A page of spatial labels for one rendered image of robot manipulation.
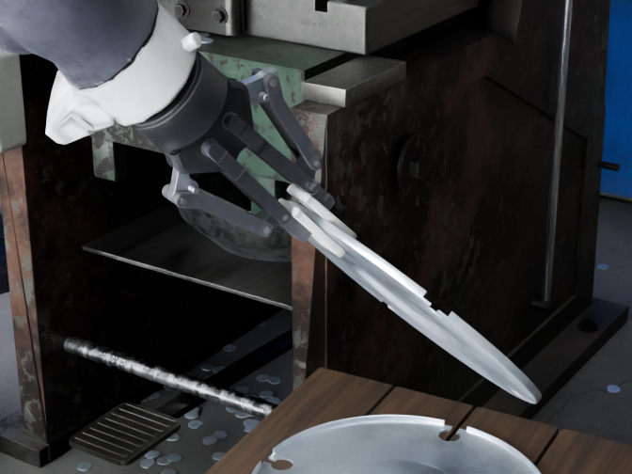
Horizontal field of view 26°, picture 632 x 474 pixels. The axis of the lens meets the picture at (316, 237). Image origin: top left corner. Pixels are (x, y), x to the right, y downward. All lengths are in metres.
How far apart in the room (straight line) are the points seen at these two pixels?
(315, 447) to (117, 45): 0.58
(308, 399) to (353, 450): 0.11
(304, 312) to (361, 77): 0.29
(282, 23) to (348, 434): 0.55
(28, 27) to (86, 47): 0.04
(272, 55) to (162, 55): 0.70
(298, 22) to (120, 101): 0.74
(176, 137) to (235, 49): 0.68
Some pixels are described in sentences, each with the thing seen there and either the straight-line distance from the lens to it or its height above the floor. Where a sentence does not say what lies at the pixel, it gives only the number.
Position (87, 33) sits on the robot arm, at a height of 0.86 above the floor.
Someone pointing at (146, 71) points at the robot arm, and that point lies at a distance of 0.98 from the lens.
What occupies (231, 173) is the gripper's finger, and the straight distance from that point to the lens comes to 1.07.
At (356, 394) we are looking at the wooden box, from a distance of 1.50.
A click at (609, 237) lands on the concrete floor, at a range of 2.84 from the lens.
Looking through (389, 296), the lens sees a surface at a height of 0.53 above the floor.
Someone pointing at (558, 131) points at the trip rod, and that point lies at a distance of 2.11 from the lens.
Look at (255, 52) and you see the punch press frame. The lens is 1.68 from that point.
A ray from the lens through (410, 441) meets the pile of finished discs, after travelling 1.42.
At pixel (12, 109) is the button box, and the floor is 0.55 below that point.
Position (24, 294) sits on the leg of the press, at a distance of 1.95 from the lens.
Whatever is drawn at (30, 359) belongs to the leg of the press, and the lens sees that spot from 2.00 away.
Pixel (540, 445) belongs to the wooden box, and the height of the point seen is 0.35.
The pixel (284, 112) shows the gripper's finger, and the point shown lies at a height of 0.76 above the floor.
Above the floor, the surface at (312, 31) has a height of 0.66.
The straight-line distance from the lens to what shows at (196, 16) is 1.76.
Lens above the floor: 1.10
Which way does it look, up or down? 23 degrees down
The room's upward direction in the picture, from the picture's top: straight up
